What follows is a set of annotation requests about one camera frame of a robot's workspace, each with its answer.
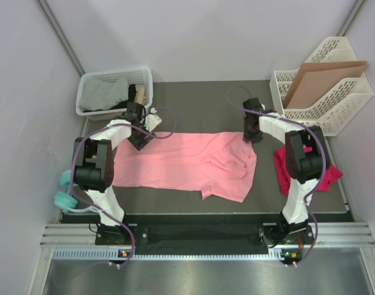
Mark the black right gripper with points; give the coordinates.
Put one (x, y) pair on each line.
(248, 137)

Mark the white perforated laundry basket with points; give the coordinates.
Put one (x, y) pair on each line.
(141, 77)

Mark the red folded t shirt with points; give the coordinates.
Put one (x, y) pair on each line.
(332, 175)

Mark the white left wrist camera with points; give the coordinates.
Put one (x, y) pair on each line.
(152, 120)

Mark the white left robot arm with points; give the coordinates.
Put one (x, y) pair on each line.
(94, 158)

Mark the grey t shirt in basket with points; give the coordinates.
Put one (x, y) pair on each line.
(95, 85)

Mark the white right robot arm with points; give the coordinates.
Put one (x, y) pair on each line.
(306, 159)

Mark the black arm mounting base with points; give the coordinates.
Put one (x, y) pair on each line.
(194, 233)

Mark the teal cat ear headphones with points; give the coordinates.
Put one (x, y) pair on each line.
(66, 202)

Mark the grey slotted cable duct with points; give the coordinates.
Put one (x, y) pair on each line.
(115, 254)

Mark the cream file organizer rack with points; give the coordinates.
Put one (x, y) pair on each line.
(339, 105)

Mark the pink t shirt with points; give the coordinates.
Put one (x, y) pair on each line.
(219, 164)

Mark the black garment in basket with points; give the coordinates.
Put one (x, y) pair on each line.
(117, 98)

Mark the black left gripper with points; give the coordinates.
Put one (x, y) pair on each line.
(139, 143)

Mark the beige garment in basket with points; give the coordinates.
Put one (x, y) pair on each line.
(140, 96)

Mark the brown cardboard sheet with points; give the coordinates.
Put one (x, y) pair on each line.
(314, 80)

